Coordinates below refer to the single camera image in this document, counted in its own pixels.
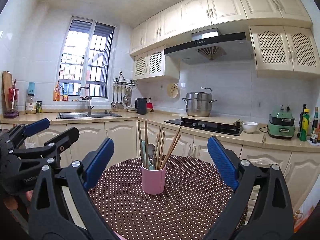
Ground black electric kettle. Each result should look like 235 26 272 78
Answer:
135 97 147 114

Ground upper cream cabinets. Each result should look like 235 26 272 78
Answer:
130 0 312 55

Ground pink utensil holder cup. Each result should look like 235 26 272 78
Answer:
141 165 166 195

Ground person's left hand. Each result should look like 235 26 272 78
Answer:
3 190 33 210

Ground black gas stove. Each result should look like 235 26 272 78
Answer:
165 117 243 136

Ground jar with white label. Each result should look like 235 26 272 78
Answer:
25 93 36 114

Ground light blue handled knife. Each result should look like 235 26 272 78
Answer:
140 140 149 170

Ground lower cream cabinets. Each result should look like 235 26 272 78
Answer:
0 118 320 213

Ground red container behind kettle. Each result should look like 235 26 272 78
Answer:
146 97 153 112

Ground stainless steel sink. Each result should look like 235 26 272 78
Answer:
56 111 121 119

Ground cream cabinets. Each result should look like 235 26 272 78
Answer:
130 0 312 55
0 118 320 213

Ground left lattice door cabinet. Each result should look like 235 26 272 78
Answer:
133 46 180 80

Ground dark olive oil bottle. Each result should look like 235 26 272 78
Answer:
297 104 307 138

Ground range hood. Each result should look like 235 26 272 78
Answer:
164 32 253 65

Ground stainless steel steamer pot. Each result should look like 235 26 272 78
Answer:
182 87 217 117

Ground small dark green jar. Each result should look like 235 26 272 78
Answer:
36 101 42 113

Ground round bamboo wall trivet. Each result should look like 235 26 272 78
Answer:
167 83 179 99

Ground window with bars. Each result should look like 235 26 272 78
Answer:
58 17 116 98

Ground white bowl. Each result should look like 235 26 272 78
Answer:
242 121 259 134

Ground kitchen faucet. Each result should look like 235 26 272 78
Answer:
79 86 93 115

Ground red label sauce bottle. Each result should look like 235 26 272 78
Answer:
315 120 320 143

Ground right lattice door cabinet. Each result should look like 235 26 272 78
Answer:
249 25 319 79

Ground orange bottle on windowsill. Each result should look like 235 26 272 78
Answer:
53 82 61 101

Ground hanging utensil rack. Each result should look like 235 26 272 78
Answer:
111 71 138 110

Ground green electric cooker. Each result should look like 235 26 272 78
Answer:
267 105 295 139

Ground yellow green bottle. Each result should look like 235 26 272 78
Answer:
299 108 310 141

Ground wooden cutting board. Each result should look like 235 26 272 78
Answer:
2 71 12 113

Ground lattice door cabinet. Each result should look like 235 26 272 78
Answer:
249 25 319 79
133 46 180 80

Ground metal spoon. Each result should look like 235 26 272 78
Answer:
148 144 155 170

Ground brown polka dot tablecloth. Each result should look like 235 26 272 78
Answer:
89 155 233 239

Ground dark soy sauce bottle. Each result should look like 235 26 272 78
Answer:
310 107 318 142

